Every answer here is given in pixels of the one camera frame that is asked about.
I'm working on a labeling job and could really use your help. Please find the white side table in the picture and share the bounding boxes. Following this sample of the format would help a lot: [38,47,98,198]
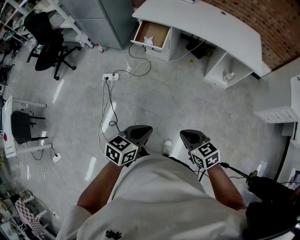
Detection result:
[1,95,53,159]

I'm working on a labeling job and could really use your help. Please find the checkered cloth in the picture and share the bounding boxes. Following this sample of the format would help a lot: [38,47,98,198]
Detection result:
[14,199,45,237]

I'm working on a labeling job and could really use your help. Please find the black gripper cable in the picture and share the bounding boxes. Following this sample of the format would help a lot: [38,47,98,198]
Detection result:
[219,162,253,179]

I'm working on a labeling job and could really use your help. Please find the black bag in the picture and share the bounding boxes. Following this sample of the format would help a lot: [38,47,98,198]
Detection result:
[242,175,300,240]

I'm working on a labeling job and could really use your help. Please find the grey metal cabinet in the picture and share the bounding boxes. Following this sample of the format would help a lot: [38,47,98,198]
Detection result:
[58,0,138,50]

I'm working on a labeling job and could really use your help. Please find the cluttered low shelf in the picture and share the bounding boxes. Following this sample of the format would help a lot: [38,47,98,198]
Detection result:
[0,187,58,240]

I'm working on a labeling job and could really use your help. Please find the person's white shoe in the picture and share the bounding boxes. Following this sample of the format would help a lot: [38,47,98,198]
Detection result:
[162,139,173,157]

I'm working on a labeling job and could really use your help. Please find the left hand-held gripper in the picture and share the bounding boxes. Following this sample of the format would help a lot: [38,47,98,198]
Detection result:
[105,125,153,167]

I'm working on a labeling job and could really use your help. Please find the white slatted panel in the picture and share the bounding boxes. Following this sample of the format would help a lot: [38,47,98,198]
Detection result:
[253,105,300,124]

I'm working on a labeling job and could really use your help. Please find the thin white cable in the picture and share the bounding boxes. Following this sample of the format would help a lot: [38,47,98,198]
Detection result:
[97,79,116,152]

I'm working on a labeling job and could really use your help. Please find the person's right forearm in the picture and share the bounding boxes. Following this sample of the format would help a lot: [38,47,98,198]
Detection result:
[206,163,247,210]

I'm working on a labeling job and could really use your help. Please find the black stool chair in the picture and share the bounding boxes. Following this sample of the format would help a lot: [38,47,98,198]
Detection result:
[10,111,49,145]

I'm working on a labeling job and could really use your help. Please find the person's left forearm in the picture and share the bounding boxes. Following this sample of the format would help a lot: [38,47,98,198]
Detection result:
[76,161,123,215]

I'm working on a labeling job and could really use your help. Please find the white curved desk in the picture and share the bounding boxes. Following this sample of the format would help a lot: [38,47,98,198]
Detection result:
[132,0,272,90]

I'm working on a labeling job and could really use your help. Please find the black office chair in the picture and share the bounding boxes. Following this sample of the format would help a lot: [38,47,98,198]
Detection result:
[23,11,82,81]

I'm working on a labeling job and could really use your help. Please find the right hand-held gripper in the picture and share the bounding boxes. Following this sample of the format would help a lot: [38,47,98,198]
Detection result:
[180,129,221,170]

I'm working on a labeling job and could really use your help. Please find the white power strip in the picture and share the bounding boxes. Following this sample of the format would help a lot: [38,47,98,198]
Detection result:
[102,73,120,81]

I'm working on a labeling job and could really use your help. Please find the black adapter bundle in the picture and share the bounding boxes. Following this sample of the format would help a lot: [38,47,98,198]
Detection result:
[186,37,215,60]

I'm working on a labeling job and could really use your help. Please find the person's white shirt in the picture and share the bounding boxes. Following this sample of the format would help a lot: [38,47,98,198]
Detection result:
[56,154,249,240]

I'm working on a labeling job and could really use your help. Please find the wooden drawer with white front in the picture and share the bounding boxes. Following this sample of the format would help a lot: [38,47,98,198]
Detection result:
[130,20,171,53]

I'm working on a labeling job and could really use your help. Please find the grey cable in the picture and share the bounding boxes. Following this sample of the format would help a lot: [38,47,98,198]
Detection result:
[128,43,152,77]

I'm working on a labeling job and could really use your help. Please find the white frame table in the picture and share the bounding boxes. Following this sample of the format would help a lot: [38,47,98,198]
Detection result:
[39,0,94,49]

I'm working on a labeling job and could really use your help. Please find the cluttered white shelf rack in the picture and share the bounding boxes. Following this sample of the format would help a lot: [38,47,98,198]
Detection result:
[0,0,36,44]

